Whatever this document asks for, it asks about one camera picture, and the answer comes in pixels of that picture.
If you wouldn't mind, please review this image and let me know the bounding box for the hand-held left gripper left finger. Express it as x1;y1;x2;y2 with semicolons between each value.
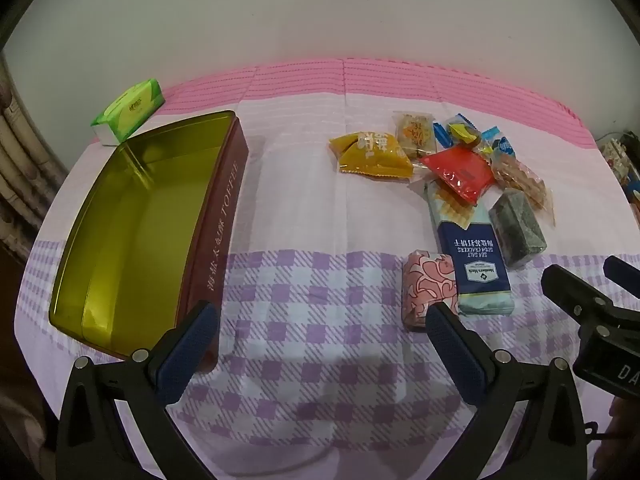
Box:
56;300;219;480

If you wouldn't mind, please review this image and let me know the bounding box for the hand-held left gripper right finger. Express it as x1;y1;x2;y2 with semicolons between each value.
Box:
425;301;588;480

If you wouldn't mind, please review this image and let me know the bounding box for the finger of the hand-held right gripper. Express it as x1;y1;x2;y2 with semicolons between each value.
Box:
542;262;615;328
603;255;640;293

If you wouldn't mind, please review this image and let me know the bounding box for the pink patterned snack packet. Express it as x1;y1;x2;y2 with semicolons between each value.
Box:
401;249;460;333

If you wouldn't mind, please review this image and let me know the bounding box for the maroon and gold tin box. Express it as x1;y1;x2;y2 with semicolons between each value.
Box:
48;110;250;376

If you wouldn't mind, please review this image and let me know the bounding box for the red snack packet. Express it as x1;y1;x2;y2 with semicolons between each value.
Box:
419;144;496;205

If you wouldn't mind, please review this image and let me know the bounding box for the yellow-wrapped brown candy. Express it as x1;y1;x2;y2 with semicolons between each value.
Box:
446;115;482;150

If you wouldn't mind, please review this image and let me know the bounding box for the dark green seaweed packet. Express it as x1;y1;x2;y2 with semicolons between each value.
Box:
488;188;548;267

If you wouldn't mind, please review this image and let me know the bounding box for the blue cracker packet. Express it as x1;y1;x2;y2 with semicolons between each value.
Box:
424;180;512;317

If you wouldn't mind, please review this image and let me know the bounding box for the clear peanut brittle packet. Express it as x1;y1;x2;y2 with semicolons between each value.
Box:
490;152;557;228

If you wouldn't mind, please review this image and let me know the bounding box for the blue candy packet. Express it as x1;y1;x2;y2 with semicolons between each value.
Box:
481;125;518;161

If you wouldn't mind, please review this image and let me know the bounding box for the pink and purple checked cloth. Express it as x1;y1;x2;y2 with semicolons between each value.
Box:
15;57;640;480

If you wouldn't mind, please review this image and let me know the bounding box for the dark candy in blue wrapper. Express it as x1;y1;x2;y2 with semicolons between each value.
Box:
431;120;453;150

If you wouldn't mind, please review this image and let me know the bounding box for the yellow snack packet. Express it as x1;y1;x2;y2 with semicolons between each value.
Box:
328;131;415;179

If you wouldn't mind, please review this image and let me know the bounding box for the clear nut pastry packet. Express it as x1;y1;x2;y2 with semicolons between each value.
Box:
392;111;436;161

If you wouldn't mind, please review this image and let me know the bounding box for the beige patterned curtain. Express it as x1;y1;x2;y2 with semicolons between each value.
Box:
0;55;68;261

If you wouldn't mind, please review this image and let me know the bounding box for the green tissue pack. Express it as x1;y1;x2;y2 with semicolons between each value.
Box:
90;78;166;147

